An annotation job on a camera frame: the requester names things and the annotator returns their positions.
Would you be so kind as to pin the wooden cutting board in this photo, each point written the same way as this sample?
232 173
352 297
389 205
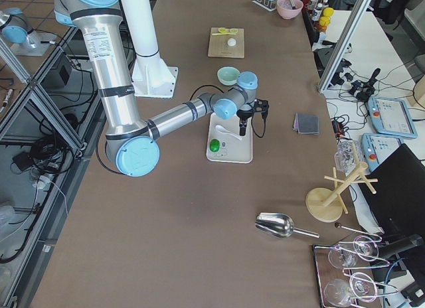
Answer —
219 48

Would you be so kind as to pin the wine glass upper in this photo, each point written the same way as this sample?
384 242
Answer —
347 254

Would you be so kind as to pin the wine glass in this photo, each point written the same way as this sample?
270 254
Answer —
342 293
347 254

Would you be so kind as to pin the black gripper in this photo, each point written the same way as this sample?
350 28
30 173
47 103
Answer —
243 114

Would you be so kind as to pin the clear glass jar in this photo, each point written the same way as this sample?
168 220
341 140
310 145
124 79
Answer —
348 155

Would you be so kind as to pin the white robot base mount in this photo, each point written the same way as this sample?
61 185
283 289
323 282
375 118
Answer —
151 76

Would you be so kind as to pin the wine glass lower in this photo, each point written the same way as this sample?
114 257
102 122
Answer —
342 293

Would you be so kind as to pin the cream rabbit tray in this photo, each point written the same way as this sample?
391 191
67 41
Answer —
231 149

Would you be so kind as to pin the aluminium frame post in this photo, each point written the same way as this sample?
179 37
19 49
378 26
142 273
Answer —
351 25

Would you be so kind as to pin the grey folded cloth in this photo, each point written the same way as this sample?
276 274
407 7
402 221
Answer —
306 124

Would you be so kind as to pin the mint green bowl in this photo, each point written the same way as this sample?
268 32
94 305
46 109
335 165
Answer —
228 75

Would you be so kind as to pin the white ceramic spoon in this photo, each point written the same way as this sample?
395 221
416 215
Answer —
224 130

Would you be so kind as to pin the black wire glass rack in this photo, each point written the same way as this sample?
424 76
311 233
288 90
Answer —
343 273

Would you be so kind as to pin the blue teach pendant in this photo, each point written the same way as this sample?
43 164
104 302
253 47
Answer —
391 116
378 147

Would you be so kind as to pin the pink bowl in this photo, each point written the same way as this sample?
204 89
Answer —
285 9

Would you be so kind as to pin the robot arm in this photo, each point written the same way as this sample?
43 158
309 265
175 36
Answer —
16 29
122 47

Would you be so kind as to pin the metal scoop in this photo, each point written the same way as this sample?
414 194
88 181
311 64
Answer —
280 225

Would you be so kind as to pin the white steamed bun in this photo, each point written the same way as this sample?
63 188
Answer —
231 42

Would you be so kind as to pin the blue teach pendant far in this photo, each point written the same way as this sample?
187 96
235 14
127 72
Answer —
391 116

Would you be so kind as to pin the blue teach pendant near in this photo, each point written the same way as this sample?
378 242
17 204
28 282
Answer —
378 147

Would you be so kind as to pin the wooden mug tree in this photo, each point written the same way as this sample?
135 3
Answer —
328 206

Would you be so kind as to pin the green lime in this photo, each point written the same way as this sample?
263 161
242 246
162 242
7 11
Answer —
214 145

